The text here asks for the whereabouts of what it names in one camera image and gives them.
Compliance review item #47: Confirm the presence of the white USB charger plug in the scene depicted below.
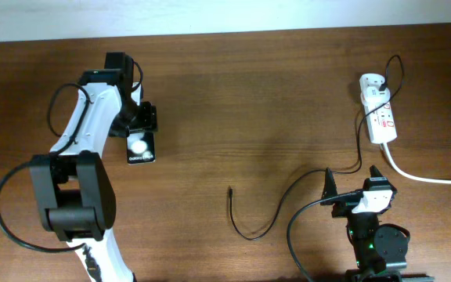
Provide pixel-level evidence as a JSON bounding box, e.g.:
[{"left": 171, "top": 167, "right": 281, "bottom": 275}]
[{"left": 363, "top": 86, "right": 391, "bottom": 106}]

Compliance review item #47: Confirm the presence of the white power strip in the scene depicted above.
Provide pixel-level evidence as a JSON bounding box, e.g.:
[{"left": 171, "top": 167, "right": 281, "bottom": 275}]
[{"left": 359, "top": 74, "right": 397, "bottom": 144}]

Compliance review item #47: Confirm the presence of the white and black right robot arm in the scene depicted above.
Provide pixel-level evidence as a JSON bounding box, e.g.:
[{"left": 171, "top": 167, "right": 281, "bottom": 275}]
[{"left": 321, "top": 166, "right": 435, "bottom": 282}]

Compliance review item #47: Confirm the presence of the black charging cable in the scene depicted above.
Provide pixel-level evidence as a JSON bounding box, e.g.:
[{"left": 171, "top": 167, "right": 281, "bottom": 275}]
[{"left": 227, "top": 55, "right": 406, "bottom": 241}]

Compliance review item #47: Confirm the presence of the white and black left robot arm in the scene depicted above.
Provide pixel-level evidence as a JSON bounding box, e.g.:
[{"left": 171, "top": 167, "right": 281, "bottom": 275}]
[{"left": 30, "top": 69, "right": 157, "bottom": 281}]

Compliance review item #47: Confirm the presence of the black Samsung Galaxy flip phone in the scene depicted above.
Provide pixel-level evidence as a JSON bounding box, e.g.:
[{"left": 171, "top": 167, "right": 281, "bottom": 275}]
[{"left": 127, "top": 132, "right": 156, "bottom": 165}]

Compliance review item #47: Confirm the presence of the white power strip cord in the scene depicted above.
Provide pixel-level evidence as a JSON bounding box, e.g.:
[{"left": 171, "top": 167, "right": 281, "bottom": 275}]
[{"left": 381, "top": 142, "right": 451, "bottom": 187}]

